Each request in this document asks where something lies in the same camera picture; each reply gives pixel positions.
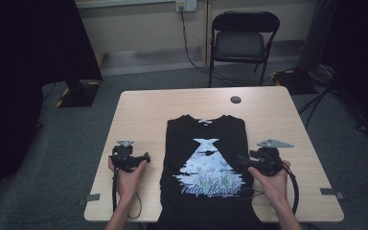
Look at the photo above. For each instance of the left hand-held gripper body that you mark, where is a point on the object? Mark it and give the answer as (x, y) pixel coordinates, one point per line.
(123, 158)

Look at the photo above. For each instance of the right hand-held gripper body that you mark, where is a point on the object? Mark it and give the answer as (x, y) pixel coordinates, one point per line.
(266, 163)

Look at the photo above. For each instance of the black printed t-shirt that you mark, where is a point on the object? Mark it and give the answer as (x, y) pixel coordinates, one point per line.
(204, 211)

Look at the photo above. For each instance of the person's right hand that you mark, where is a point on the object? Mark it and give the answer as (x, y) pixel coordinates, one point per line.
(270, 188)

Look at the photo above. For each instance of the person's left hand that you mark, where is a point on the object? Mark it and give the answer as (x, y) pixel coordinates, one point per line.
(127, 185)

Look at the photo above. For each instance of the grey tape piece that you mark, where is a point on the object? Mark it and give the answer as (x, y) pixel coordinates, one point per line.
(92, 197)
(331, 192)

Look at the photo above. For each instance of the black stand base yellow tape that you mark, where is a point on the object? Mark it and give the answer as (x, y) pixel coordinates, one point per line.
(78, 94)
(292, 81)

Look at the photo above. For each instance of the black folding chair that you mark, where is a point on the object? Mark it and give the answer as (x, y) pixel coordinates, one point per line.
(239, 44)

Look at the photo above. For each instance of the black curtain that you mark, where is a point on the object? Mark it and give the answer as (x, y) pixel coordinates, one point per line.
(22, 80)

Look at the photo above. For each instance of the dark grey curtain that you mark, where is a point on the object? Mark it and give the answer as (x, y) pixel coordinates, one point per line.
(348, 48)

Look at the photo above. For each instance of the white wall outlet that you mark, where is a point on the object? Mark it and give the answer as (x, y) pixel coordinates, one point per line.
(186, 5)

